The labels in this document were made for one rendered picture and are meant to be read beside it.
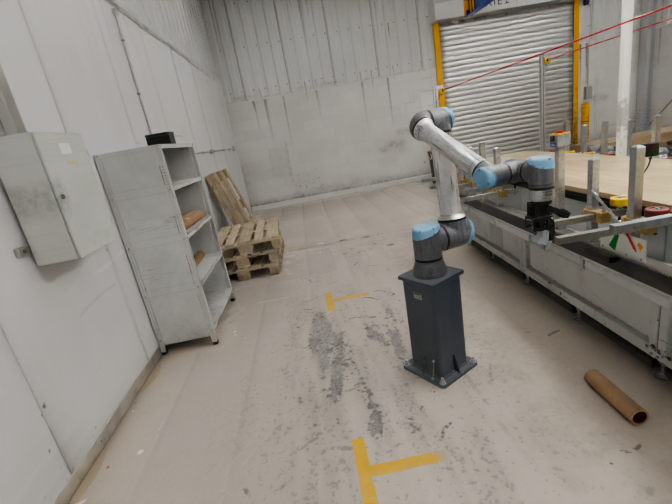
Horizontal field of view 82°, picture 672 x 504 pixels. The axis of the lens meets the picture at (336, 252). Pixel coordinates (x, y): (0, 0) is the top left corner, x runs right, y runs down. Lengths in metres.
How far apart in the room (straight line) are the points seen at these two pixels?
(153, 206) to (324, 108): 6.68
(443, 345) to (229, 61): 8.13
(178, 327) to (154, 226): 0.80
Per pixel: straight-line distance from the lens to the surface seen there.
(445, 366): 2.31
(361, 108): 9.31
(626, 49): 3.59
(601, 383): 2.32
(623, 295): 2.60
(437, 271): 2.10
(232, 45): 9.49
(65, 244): 2.25
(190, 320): 3.22
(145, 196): 3.02
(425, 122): 2.01
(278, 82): 9.26
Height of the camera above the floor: 1.41
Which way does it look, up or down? 17 degrees down
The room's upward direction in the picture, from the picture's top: 10 degrees counter-clockwise
